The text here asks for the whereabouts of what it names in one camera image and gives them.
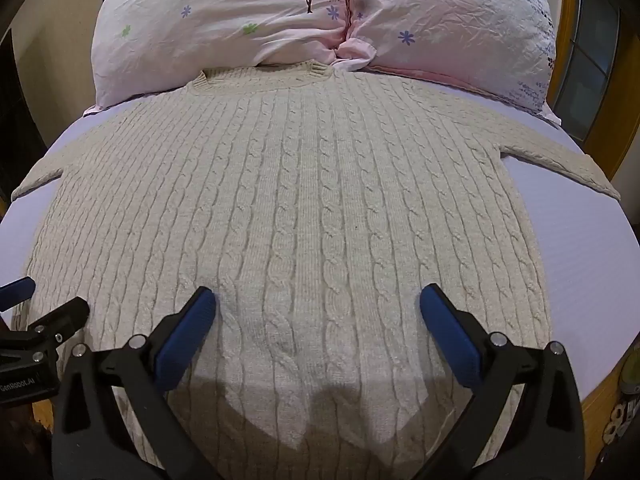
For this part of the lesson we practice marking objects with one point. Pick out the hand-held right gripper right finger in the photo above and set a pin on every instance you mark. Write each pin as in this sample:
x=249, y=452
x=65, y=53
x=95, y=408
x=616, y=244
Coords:
x=450, y=335

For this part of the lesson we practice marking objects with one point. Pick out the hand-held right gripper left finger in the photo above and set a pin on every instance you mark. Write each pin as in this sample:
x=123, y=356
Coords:
x=186, y=341

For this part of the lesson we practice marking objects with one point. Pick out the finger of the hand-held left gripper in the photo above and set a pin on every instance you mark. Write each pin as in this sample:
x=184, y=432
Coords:
x=15, y=291
x=60, y=321

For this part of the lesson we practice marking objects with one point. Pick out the wooden framed window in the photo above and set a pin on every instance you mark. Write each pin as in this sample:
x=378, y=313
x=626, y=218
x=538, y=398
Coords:
x=595, y=60

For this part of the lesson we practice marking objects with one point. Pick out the pink floral pillow with tree print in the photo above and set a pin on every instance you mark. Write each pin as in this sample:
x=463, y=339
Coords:
x=215, y=25

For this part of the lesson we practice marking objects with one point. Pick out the wooden bed frame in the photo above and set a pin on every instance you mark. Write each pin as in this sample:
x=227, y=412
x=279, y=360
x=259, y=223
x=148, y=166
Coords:
x=607, y=410

